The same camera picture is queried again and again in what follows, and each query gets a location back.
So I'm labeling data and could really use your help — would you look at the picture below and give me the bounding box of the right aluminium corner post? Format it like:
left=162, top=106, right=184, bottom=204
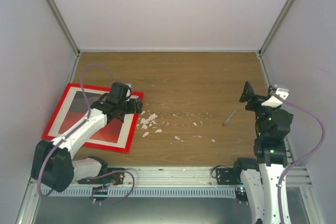
left=258, top=0, right=296, bottom=57

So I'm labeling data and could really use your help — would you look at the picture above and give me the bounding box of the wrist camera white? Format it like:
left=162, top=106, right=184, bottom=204
left=125, top=83, right=132, bottom=100
left=261, top=85, right=289, bottom=108

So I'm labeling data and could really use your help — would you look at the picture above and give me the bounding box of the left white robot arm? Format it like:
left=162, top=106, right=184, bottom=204
left=31, top=82, right=143, bottom=193

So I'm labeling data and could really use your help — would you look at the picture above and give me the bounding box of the aluminium corner post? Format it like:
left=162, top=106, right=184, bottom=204
left=46, top=0, right=80, bottom=58
left=258, top=0, right=296, bottom=57

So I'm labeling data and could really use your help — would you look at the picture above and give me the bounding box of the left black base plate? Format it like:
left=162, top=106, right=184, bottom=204
left=77, top=167, right=125, bottom=186

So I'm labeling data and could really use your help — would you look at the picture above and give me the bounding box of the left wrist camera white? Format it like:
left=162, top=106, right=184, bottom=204
left=125, top=83, right=132, bottom=100

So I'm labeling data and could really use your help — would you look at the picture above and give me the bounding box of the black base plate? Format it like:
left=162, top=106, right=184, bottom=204
left=211, top=166, right=242, bottom=185
left=77, top=167, right=125, bottom=186

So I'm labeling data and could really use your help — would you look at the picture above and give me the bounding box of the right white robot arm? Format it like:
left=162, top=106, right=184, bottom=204
left=232, top=81, right=293, bottom=223

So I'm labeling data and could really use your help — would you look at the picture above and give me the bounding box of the aluminium front rail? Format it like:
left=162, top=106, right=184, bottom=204
left=28, top=166, right=312, bottom=188

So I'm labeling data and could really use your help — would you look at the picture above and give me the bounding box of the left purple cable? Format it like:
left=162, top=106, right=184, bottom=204
left=37, top=63, right=135, bottom=199

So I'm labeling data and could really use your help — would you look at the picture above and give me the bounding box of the grey slotted cable duct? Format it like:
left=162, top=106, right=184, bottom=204
left=50, top=186, right=236, bottom=199

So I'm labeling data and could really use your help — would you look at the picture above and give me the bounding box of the left aluminium corner post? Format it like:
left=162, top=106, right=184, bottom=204
left=46, top=0, right=80, bottom=58

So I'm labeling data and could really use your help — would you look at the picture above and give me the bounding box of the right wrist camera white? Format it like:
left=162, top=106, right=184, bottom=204
left=261, top=85, right=289, bottom=108

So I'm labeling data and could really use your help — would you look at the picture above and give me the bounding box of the white shard pile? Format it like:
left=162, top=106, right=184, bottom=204
left=135, top=111, right=162, bottom=138

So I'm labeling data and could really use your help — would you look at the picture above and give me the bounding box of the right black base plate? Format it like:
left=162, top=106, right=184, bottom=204
left=211, top=166, right=242, bottom=185

